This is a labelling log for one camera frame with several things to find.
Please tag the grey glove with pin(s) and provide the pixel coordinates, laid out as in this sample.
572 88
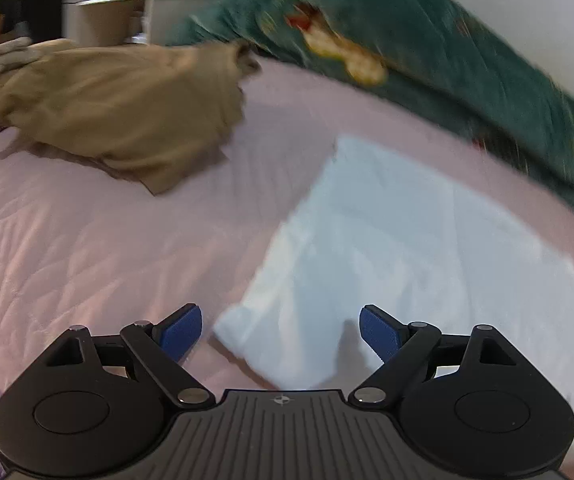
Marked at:
7 55

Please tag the white bedside cabinet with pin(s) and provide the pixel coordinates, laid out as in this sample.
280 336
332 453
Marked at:
117 17

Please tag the white garment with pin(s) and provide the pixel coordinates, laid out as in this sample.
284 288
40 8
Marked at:
407 240

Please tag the green printed blanket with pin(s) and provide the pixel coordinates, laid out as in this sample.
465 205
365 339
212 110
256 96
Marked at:
442 45

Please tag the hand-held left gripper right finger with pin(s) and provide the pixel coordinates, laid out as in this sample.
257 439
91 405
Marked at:
379 334

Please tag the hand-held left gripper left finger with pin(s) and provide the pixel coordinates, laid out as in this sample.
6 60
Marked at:
183 334

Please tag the tan clothes pile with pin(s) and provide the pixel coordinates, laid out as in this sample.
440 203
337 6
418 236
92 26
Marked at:
117 105

